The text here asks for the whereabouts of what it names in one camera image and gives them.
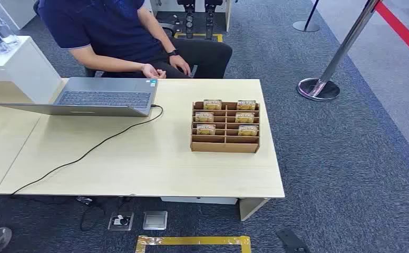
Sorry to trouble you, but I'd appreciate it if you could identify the person's left hand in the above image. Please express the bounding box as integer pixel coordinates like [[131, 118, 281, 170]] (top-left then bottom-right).
[[169, 54, 192, 77]]

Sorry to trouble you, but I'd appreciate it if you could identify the person's right hand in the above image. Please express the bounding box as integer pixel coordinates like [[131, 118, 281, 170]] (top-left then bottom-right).
[[141, 63, 167, 80]]

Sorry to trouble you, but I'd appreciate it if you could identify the yellow printed card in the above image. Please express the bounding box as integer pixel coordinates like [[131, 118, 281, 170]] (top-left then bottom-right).
[[236, 100, 257, 111], [238, 125, 259, 137], [196, 124, 217, 136], [194, 112, 215, 123], [203, 99, 223, 111], [235, 112, 256, 124]]

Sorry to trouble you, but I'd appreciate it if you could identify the cardboard card holder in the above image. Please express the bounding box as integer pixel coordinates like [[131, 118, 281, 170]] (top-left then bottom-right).
[[190, 100, 261, 154]]

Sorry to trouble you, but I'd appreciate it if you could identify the seated person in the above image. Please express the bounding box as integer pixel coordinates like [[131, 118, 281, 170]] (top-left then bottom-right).
[[33, 0, 233, 80]]

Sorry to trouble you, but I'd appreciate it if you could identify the black robot leg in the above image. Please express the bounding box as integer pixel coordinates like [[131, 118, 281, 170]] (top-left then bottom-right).
[[204, 0, 223, 40], [177, 0, 197, 39]]

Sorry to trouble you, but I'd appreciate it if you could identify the grey laptop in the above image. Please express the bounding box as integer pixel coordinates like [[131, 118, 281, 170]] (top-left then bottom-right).
[[0, 77, 159, 118]]

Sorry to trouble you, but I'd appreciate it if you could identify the light wood desk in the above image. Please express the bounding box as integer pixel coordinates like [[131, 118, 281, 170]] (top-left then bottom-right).
[[0, 78, 69, 195], [0, 78, 286, 222]]

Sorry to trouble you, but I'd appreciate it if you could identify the open floor socket box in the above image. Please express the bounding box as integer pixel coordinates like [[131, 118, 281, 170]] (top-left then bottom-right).
[[107, 212, 134, 232]]

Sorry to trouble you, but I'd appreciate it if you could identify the white under-desk tray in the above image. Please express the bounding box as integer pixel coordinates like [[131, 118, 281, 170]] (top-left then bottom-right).
[[161, 196, 238, 206]]

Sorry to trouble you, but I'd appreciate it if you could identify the white cabinet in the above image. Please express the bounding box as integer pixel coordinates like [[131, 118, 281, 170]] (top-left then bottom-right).
[[0, 0, 37, 31]]

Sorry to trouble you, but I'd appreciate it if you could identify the closed steel floor box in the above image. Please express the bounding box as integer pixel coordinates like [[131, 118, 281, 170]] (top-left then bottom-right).
[[142, 211, 168, 231]]

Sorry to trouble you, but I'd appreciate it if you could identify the red barrier belt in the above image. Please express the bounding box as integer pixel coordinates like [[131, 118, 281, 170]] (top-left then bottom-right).
[[375, 1, 409, 67]]

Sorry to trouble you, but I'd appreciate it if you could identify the black laptop cable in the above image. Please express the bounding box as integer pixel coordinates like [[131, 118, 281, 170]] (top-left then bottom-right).
[[11, 104, 164, 197]]

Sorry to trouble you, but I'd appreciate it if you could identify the yellow floor tape frame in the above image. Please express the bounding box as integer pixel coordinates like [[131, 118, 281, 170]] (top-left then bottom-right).
[[134, 236, 252, 253], [173, 32, 223, 43]]

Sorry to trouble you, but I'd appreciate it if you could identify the black floor cable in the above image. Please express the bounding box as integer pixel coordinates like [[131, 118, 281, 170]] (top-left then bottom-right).
[[80, 197, 135, 232]]

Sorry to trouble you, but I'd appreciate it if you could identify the white display pedestal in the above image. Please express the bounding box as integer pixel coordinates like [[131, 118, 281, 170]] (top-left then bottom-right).
[[0, 35, 63, 104]]

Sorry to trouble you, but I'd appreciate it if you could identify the dark stanchion post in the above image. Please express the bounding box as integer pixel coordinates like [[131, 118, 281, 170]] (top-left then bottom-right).
[[292, 0, 321, 33]]

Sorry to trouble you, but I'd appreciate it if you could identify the chrome stanchion post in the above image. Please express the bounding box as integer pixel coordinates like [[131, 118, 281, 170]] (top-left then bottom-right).
[[297, 0, 382, 102]]

